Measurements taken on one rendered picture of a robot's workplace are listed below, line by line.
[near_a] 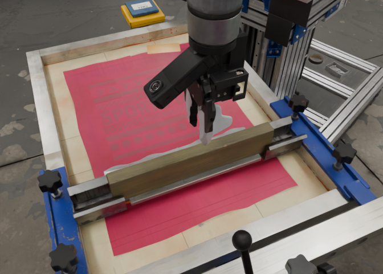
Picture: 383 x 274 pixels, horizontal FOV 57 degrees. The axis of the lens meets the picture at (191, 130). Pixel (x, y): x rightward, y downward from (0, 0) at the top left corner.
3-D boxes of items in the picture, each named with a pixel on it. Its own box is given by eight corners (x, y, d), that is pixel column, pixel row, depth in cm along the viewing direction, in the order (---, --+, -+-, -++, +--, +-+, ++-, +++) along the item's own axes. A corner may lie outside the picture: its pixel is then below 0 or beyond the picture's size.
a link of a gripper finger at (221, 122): (235, 145, 65) (236, 102, 59) (206, 155, 63) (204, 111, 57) (227, 136, 67) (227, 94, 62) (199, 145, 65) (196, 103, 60)
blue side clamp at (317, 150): (265, 119, 93) (270, 99, 88) (281, 114, 94) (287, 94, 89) (339, 213, 74) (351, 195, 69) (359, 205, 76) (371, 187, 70)
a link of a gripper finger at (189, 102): (216, 120, 70) (224, 90, 62) (189, 128, 68) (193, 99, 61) (210, 108, 71) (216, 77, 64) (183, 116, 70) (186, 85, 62)
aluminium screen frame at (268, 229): (29, 62, 108) (25, 52, 105) (204, 23, 124) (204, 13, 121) (78, 325, 59) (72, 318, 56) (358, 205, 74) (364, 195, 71)
